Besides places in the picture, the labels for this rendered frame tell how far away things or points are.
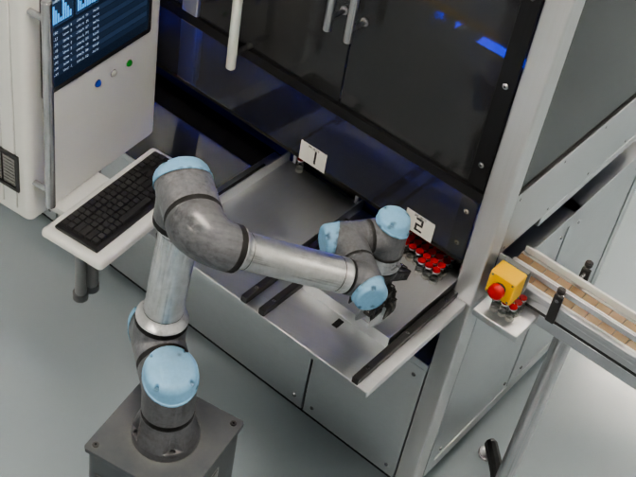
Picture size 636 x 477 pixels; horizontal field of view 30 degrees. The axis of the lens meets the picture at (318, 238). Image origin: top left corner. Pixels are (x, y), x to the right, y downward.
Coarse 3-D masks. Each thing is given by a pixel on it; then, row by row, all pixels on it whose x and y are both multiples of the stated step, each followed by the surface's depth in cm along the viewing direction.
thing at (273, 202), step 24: (264, 168) 312; (288, 168) 318; (240, 192) 309; (264, 192) 310; (288, 192) 311; (312, 192) 313; (336, 192) 314; (240, 216) 302; (264, 216) 304; (288, 216) 305; (312, 216) 306; (336, 216) 307; (288, 240) 298; (312, 240) 297
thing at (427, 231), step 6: (408, 210) 288; (414, 216) 288; (420, 216) 287; (414, 222) 289; (420, 222) 288; (426, 222) 286; (420, 228) 289; (426, 228) 287; (432, 228) 286; (420, 234) 290; (426, 234) 288; (432, 234) 287
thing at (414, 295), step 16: (304, 288) 287; (400, 288) 292; (416, 288) 292; (432, 288) 293; (448, 288) 290; (336, 304) 281; (352, 304) 285; (400, 304) 288; (416, 304) 288; (432, 304) 286; (352, 320) 280; (384, 320) 283; (400, 320) 284; (384, 336) 275
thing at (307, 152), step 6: (306, 144) 301; (300, 150) 304; (306, 150) 302; (312, 150) 301; (318, 150) 299; (300, 156) 305; (306, 156) 303; (312, 156) 302; (318, 156) 300; (324, 156) 299; (312, 162) 303; (318, 162) 301; (324, 162) 300; (318, 168) 302; (324, 168) 301
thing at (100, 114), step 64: (0, 0) 260; (64, 0) 268; (128, 0) 290; (0, 64) 272; (64, 64) 280; (128, 64) 304; (0, 128) 286; (64, 128) 293; (128, 128) 320; (0, 192) 301; (64, 192) 308
